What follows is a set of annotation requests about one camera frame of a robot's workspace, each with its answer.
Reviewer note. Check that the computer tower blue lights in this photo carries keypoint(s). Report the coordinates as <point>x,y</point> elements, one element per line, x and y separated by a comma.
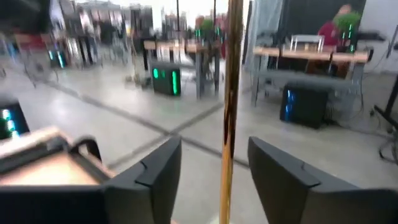
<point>308,109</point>

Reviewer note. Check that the wooden desk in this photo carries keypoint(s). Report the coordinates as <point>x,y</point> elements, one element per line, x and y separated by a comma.
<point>174,46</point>
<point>311,55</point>

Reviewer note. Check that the tall gold candlestick holder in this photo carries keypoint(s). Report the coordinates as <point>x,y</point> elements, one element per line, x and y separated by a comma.
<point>231,93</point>

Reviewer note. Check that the black floor stand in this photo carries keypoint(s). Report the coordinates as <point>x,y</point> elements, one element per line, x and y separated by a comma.
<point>391,99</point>

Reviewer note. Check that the wooden work table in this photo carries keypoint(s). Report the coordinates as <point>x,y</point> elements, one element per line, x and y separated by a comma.
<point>34,157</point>

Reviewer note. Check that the computer tower cyan lights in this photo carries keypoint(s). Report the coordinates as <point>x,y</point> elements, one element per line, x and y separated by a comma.
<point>15,121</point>

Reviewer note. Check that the bushy green plant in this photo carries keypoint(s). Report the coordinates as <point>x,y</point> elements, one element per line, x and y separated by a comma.
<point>346,20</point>
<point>206,25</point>

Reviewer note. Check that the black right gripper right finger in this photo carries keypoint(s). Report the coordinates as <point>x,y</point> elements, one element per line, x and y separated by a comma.
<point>286,193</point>

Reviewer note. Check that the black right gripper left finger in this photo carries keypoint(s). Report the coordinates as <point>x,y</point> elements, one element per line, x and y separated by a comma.
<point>149,193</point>

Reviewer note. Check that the white shelf riser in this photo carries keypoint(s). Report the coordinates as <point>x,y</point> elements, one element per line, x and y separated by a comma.
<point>306,37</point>

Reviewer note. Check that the computer tower green lights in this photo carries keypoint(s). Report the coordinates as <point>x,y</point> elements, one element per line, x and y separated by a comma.
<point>164,82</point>

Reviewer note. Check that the grey curtain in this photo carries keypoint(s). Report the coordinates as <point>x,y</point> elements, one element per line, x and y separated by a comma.
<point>264,31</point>

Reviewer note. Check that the person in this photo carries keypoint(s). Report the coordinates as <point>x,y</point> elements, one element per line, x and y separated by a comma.
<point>329,31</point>

